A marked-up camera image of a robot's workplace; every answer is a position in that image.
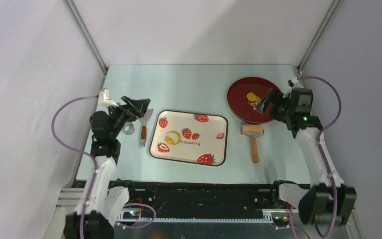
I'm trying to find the round red plate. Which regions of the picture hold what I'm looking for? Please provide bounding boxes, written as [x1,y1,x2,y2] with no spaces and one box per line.
[227,77,280,124]

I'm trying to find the yellow dough trim scrap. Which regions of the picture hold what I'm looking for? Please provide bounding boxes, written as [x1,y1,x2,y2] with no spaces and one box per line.
[165,130,182,145]

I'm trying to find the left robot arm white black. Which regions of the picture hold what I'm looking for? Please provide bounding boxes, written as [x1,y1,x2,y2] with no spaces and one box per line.
[63,96,151,239]

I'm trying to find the strawberry pattern white tray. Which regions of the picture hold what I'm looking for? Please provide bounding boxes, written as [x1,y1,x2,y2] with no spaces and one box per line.
[149,110,228,166]

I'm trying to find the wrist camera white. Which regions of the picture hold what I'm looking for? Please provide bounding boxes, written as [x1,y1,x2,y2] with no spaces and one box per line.
[287,77,303,88]
[97,89,118,108]

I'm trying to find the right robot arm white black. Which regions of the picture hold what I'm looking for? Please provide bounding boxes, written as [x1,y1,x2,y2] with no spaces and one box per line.
[255,87,357,227]

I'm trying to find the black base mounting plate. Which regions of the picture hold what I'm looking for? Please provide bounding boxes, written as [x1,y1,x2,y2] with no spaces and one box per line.
[109,180,288,220]

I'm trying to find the metal scraper wooden handle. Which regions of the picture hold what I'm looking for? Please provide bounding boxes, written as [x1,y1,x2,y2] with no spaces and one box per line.
[139,109,154,147]

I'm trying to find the aluminium frame rail front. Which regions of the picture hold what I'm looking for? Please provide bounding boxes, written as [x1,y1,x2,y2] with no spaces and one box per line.
[56,188,357,225]

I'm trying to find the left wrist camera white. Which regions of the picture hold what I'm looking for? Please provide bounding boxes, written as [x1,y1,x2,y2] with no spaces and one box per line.
[97,89,118,108]

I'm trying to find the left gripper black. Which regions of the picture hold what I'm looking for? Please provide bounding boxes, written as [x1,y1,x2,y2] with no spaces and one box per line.
[105,96,150,139]

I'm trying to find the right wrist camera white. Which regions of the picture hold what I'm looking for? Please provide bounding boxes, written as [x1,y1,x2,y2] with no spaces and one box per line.
[287,77,303,88]

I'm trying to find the yellow dough piece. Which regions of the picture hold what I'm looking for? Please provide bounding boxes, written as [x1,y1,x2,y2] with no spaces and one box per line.
[247,92,258,102]

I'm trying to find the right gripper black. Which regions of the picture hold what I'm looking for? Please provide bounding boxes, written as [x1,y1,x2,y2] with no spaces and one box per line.
[255,88,294,124]

